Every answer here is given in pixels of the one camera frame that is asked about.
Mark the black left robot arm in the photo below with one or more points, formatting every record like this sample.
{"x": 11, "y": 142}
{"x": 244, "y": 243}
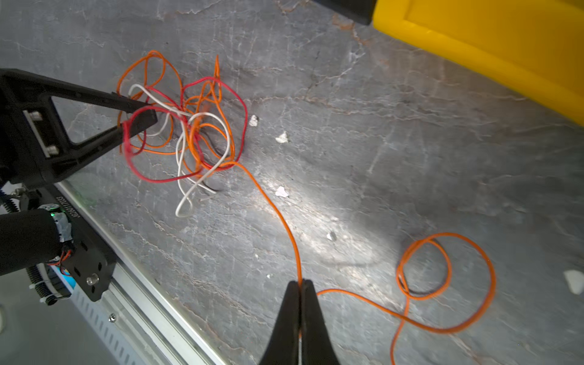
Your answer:
{"x": 46, "y": 229}

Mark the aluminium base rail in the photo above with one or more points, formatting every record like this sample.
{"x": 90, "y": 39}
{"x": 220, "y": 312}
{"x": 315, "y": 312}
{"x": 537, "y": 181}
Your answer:
{"x": 144, "y": 314}

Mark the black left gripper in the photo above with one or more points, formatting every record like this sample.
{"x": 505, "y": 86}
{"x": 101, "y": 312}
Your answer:
{"x": 22, "y": 155}

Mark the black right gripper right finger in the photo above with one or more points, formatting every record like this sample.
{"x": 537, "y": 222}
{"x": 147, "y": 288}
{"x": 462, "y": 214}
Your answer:
{"x": 316, "y": 346}

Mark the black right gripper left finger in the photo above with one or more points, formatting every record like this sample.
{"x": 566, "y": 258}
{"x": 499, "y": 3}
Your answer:
{"x": 283, "y": 346}

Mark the white perforated cable duct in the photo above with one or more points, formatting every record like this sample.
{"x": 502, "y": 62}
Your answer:
{"x": 107, "y": 323}

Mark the black storage bin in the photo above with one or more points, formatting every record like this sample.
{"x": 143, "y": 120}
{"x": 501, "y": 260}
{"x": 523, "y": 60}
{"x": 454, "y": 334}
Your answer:
{"x": 359, "y": 11}

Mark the yellow storage bin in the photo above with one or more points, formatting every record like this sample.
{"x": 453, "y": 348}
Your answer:
{"x": 532, "y": 47}

